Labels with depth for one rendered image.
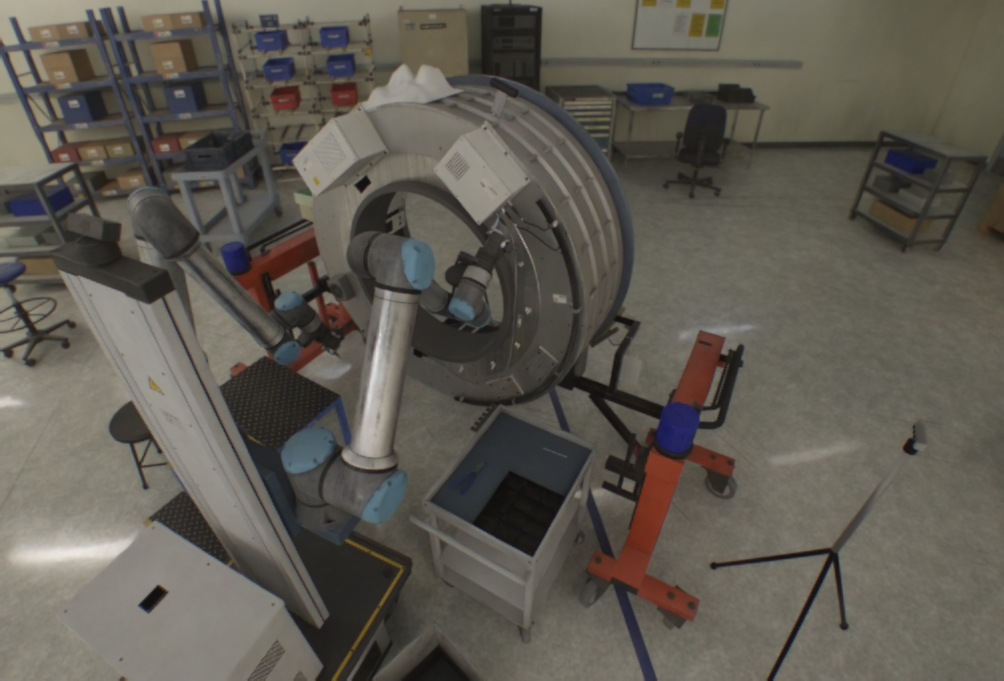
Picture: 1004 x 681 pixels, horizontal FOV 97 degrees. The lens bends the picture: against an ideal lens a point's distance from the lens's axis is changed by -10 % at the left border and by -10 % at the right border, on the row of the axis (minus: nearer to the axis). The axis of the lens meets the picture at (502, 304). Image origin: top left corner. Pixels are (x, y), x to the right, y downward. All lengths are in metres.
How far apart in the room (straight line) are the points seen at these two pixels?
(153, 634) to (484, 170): 1.60
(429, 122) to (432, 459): 1.80
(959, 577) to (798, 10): 7.36
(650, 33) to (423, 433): 6.19
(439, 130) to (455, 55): 4.68
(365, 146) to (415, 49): 4.55
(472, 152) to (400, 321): 0.63
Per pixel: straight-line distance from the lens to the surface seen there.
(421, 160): 1.89
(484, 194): 1.62
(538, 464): 1.98
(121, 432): 3.01
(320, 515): 1.56
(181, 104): 6.99
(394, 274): 1.19
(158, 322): 1.11
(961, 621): 3.11
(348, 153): 1.91
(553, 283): 1.78
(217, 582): 1.73
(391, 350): 1.22
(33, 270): 5.85
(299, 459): 1.42
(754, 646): 2.57
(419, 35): 6.42
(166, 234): 1.52
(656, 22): 7.67
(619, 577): 2.24
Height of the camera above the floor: 2.23
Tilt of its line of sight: 34 degrees down
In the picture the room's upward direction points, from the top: straight up
